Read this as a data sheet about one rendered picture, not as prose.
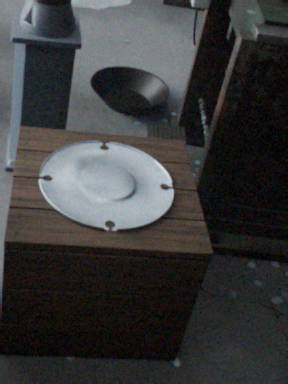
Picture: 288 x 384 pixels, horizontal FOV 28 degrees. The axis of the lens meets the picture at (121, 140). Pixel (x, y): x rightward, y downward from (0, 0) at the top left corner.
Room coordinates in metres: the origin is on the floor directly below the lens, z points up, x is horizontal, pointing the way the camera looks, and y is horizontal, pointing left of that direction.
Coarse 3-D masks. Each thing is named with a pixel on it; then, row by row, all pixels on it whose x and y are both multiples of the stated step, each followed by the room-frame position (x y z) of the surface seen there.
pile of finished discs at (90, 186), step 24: (72, 144) 1.08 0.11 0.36; (96, 144) 1.10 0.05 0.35; (120, 144) 1.12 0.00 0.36; (48, 168) 0.98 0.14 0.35; (72, 168) 1.00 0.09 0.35; (96, 168) 1.01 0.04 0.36; (120, 168) 1.02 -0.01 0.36; (144, 168) 1.05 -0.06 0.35; (48, 192) 0.91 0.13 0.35; (72, 192) 0.92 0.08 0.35; (96, 192) 0.93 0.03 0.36; (120, 192) 0.94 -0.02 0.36; (144, 192) 0.97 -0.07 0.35; (168, 192) 0.98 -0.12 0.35; (72, 216) 0.85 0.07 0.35; (96, 216) 0.86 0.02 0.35; (120, 216) 0.88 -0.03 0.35; (144, 216) 0.89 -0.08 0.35
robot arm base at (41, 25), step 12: (36, 0) 1.43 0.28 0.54; (48, 0) 1.42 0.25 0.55; (60, 0) 1.43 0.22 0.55; (24, 12) 1.44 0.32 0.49; (36, 12) 1.42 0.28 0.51; (48, 12) 1.42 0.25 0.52; (60, 12) 1.43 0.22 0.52; (72, 12) 1.48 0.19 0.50; (24, 24) 1.42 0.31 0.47; (36, 24) 1.41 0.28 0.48; (48, 24) 1.41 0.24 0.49; (60, 24) 1.42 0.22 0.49; (72, 24) 1.46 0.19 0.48; (48, 36) 1.40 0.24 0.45; (60, 36) 1.42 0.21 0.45
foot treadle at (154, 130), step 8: (152, 128) 1.51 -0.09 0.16; (160, 128) 1.52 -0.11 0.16; (168, 128) 1.53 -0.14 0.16; (176, 128) 1.54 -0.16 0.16; (152, 136) 1.47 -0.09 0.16; (160, 136) 1.47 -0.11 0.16; (168, 136) 1.48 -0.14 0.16; (176, 136) 1.49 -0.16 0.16; (184, 136) 1.50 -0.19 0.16; (184, 144) 1.46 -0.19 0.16; (192, 144) 1.49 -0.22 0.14; (200, 144) 1.49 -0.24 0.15
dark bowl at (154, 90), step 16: (96, 80) 1.94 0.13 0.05; (112, 80) 2.00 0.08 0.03; (128, 80) 2.02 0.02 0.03; (144, 80) 2.02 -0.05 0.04; (160, 80) 2.00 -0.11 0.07; (112, 96) 1.93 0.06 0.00; (128, 96) 1.95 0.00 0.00; (144, 96) 1.97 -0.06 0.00; (160, 96) 1.93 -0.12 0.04; (128, 112) 1.80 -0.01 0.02
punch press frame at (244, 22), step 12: (240, 0) 1.60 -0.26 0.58; (252, 0) 1.47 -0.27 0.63; (264, 0) 1.45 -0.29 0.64; (276, 0) 1.46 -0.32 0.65; (240, 12) 1.56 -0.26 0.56; (264, 12) 1.36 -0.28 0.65; (276, 12) 1.38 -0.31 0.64; (240, 24) 1.52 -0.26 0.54; (252, 24) 1.41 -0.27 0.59; (276, 24) 1.32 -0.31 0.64; (228, 36) 1.63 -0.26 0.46; (204, 108) 1.66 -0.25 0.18; (204, 120) 1.59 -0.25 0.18; (204, 132) 1.53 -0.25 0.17
